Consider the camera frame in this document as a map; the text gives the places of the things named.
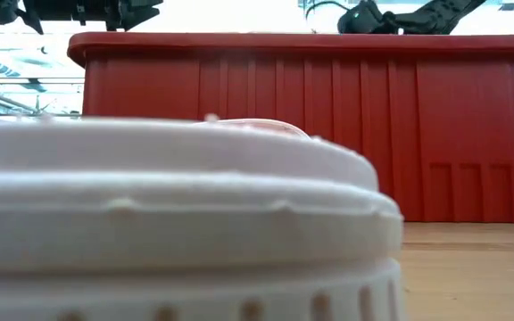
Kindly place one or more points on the pale pink foam slide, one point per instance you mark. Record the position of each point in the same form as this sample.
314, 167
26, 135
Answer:
172, 223

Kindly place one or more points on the large red plastic bin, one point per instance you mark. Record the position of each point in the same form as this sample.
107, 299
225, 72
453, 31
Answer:
306, 89

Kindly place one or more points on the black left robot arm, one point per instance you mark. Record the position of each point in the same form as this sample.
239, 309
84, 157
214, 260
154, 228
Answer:
60, 9

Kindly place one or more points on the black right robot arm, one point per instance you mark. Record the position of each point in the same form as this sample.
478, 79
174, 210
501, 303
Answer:
440, 15

